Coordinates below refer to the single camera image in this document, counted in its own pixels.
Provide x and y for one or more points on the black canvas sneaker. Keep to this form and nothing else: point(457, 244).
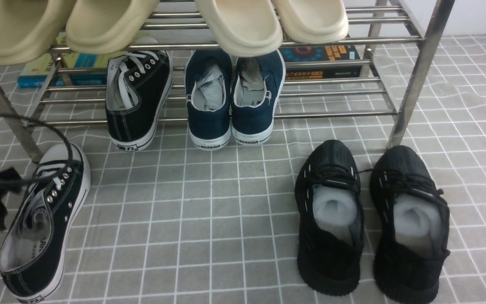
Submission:
point(32, 256)
point(138, 84)

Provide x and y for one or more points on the metal shoe rack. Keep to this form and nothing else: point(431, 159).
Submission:
point(390, 22)

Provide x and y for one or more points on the green blue book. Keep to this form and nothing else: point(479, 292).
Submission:
point(34, 73)

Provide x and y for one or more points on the beige slipper far left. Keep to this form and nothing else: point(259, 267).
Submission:
point(29, 27)

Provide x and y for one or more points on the beige slipper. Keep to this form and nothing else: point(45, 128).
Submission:
point(106, 26)
point(29, 27)

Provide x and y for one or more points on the navy canvas shoe left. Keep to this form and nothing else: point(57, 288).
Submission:
point(207, 83)

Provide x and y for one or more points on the navy canvas shoe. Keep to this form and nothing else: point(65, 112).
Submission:
point(255, 91)
point(207, 83)

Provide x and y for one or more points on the navy canvas shoe right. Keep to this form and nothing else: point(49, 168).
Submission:
point(255, 91)

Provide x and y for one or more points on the cream slipper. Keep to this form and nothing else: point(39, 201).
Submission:
point(244, 28)
point(313, 21)

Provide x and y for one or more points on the black knit sneaker left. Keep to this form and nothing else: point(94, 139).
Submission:
point(330, 242)

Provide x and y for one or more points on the black knit sneaker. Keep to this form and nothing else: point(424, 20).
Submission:
point(415, 221)
point(330, 242)

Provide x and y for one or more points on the cream slipper right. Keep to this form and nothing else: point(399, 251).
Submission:
point(313, 21)

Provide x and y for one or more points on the black knit sneaker right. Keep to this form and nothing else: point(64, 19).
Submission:
point(415, 221)

